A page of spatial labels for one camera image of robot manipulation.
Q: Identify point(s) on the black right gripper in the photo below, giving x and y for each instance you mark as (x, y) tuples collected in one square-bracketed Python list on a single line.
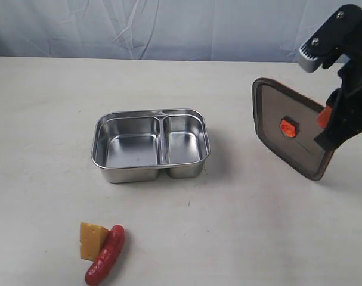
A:
[(342, 117)]

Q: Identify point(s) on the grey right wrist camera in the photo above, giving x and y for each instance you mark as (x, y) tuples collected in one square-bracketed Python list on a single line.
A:
[(313, 55)]

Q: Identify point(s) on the dark transparent lunch box lid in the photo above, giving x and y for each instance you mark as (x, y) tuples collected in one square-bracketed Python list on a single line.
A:
[(286, 123)]

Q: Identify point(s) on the steel two-compartment lunch box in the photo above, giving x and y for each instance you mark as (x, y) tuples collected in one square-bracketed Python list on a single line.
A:
[(135, 146)]

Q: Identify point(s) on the blue-grey backdrop cloth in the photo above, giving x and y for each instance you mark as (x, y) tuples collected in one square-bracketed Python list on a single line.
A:
[(161, 30)]

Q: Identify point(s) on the yellow toy cheese wedge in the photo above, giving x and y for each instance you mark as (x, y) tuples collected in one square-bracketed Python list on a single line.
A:
[(92, 238)]

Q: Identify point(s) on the red toy sausage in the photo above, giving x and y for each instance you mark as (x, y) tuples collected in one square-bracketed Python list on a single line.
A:
[(107, 257)]

